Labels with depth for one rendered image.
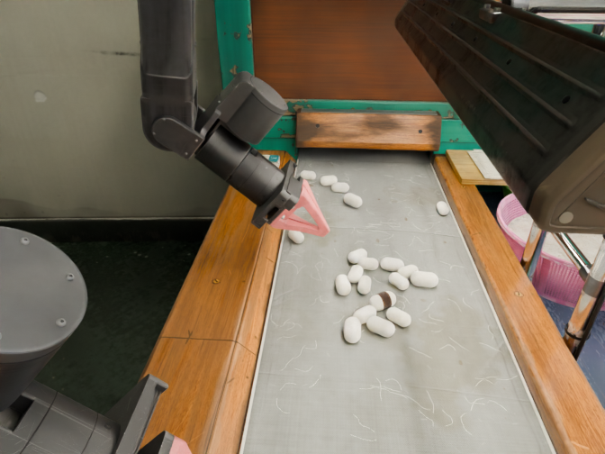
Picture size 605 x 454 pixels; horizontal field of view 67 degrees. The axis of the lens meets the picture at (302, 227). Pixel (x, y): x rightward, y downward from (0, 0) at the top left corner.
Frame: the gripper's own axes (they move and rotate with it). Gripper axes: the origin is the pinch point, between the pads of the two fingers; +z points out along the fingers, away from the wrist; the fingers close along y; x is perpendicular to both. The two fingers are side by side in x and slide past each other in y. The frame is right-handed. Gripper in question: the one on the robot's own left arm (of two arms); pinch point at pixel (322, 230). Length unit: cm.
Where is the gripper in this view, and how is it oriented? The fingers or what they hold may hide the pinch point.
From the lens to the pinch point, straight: 63.4
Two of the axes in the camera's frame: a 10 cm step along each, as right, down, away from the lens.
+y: 0.8, -5.1, 8.5
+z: 7.6, 5.9, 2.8
